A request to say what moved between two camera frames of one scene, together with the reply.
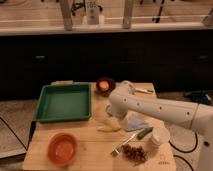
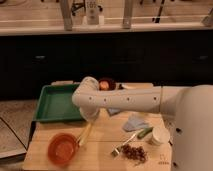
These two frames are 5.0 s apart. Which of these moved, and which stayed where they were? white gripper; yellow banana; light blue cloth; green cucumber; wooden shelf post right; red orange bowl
Moved: white gripper; yellow banana
Stayed: light blue cloth; red orange bowl; wooden shelf post right; green cucumber
